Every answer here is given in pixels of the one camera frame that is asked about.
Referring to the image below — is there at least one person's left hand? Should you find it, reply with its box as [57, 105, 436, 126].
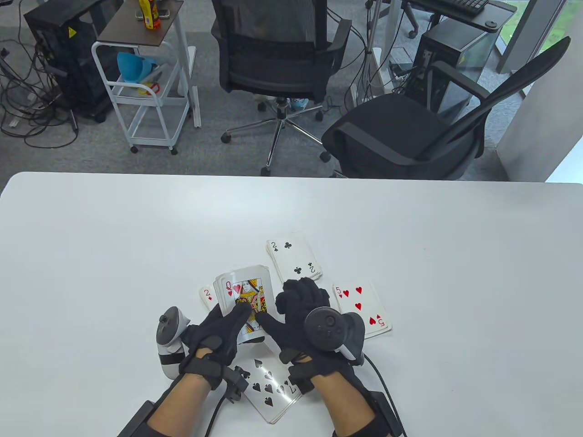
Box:
[179, 301, 266, 390]

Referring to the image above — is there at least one person's right hand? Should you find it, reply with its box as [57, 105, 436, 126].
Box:
[256, 277, 365, 394]

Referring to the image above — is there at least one pile of face-up diamonds cards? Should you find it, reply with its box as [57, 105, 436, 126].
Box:
[199, 286, 220, 313]

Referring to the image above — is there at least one stack of red-backed playing cards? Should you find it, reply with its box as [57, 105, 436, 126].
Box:
[214, 265, 275, 345]

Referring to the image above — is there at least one hearts face playing card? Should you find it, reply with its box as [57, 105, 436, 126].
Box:
[222, 274, 275, 337]

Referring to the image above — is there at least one pile of face-up clubs cards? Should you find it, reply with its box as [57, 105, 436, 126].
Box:
[266, 232, 323, 283]

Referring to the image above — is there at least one pile of face-up hearts cards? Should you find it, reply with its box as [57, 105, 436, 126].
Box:
[332, 280, 392, 340]

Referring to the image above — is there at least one pile of face-up spades cards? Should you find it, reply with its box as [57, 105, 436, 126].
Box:
[238, 348, 303, 424]

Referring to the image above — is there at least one person's left forearm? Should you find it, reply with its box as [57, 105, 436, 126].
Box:
[148, 373, 212, 437]

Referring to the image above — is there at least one person's right forearm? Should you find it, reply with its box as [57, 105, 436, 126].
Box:
[313, 373, 378, 437]

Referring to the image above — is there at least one grey left hand controller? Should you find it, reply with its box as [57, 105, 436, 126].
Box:
[156, 307, 192, 378]

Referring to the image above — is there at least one black padded office chair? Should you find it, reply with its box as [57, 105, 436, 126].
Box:
[321, 36, 572, 180]

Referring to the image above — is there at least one black mesh back office chair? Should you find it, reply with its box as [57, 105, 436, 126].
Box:
[210, 0, 353, 177]

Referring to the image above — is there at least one blue plastic bowl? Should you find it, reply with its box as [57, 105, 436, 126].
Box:
[117, 51, 161, 85]

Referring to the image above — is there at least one black chair base with casters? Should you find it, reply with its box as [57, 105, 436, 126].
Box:
[403, 5, 442, 40]

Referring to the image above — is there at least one black computer tower yellow sticker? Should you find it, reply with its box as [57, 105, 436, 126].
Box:
[24, 0, 124, 122]

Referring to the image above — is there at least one black glass side computer tower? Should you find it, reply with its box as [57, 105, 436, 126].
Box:
[403, 20, 500, 124]

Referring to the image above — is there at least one brown top white side table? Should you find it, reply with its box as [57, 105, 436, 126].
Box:
[97, 0, 202, 129]

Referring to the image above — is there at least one yellow and red packet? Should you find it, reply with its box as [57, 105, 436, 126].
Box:
[138, 0, 161, 30]

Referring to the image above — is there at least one black keyboard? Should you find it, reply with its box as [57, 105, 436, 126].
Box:
[421, 0, 490, 15]

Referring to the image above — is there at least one dark office desk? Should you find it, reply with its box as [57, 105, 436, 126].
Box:
[403, 0, 518, 31]

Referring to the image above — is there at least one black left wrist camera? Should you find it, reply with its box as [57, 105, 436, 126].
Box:
[222, 366, 250, 403]

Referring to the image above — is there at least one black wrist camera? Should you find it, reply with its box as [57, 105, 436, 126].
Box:
[222, 366, 250, 403]
[288, 364, 316, 396]

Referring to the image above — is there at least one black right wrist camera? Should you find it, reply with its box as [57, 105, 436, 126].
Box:
[288, 364, 316, 396]

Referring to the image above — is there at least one black left glove cable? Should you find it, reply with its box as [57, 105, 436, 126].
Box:
[204, 398, 226, 437]

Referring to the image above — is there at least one black glove cable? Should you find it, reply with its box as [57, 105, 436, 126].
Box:
[362, 355, 406, 437]
[204, 398, 226, 437]

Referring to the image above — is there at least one black right glove cable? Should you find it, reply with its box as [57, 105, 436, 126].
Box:
[362, 355, 406, 437]

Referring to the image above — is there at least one black left forearm strap pack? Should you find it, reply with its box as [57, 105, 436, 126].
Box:
[118, 400, 183, 437]

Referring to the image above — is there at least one black forearm strap pack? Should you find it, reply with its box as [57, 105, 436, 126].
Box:
[118, 400, 183, 437]
[332, 391, 407, 437]

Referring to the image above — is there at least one black right forearm strap pack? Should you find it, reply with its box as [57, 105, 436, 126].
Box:
[332, 391, 407, 437]

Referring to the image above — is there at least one white wire rolling cart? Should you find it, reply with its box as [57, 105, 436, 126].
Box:
[91, 41, 191, 155]

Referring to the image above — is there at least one tangle of black floor cables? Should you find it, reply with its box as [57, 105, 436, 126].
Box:
[0, 39, 82, 148]

